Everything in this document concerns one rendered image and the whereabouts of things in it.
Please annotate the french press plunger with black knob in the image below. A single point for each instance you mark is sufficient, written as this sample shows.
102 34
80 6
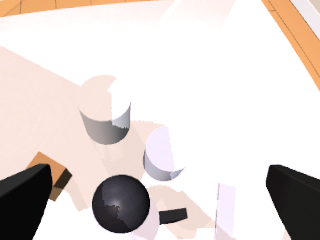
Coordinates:
122 209

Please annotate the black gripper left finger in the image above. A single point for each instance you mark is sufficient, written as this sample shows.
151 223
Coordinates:
23 198

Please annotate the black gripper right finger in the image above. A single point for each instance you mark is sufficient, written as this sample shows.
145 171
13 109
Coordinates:
296 197

